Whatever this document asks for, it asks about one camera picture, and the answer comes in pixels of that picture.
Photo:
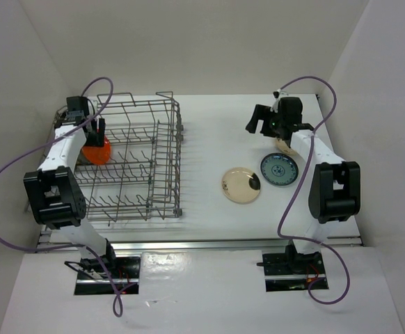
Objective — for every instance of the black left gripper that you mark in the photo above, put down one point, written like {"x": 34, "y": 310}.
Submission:
{"x": 97, "y": 139}

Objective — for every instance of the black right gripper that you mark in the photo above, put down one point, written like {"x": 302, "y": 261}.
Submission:
{"x": 259, "y": 112}

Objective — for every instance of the orange plastic plate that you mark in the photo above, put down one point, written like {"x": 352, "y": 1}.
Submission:
{"x": 97, "y": 155}

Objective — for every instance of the blue floral plate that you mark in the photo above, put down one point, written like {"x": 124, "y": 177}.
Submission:
{"x": 82, "y": 160}
{"x": 279, "y": 169}

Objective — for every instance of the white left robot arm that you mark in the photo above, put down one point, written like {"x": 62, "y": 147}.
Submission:
{"x": 55, "y": 197}

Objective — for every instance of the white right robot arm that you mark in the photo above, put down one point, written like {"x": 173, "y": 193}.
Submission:
{"x": 329, "y": 185}

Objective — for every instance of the beige plate with black patch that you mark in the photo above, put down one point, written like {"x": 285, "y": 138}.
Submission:
{"x": 240, "y": 185}

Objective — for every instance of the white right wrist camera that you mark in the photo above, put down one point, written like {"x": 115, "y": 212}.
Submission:
{"x": 278, "y": 95}

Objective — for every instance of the grey wire dish rack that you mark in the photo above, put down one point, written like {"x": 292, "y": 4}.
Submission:
{"x": 140, "y": 185}

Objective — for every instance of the aluminium rail table edge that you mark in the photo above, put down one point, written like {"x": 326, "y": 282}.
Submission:
{"x": 203, "y": 245}

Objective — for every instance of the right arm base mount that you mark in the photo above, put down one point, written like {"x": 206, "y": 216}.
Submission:
{"x": 281, "y": 276}

